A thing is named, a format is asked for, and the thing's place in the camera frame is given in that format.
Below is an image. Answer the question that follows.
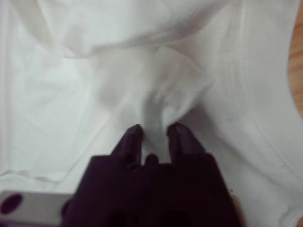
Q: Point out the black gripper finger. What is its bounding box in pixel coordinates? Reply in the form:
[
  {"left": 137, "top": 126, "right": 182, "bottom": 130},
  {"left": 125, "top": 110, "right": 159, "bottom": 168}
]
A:
[
  {"left": 167, "top": 122, "right": 209, "bottom": 166},
  {"left": 110, "top": 124, "right": 145, "bottom": 167}
]

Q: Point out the white t-shirt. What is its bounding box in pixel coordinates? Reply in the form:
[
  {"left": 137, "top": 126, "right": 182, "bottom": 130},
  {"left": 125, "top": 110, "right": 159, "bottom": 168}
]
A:
[{"left": 0, "top": 0, "right": 303, "bottom": 227}]

